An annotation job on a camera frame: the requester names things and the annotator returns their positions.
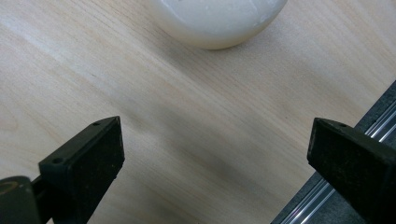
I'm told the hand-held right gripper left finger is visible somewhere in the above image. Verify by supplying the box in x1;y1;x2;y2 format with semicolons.
38;116;126;224

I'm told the black table edge rail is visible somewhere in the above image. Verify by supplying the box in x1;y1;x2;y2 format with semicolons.
270;79;396;224

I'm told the white round bowl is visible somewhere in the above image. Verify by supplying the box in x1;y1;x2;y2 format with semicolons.
148;0;289;50

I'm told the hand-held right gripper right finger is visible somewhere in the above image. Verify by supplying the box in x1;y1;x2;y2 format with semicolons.
306;117;396;224

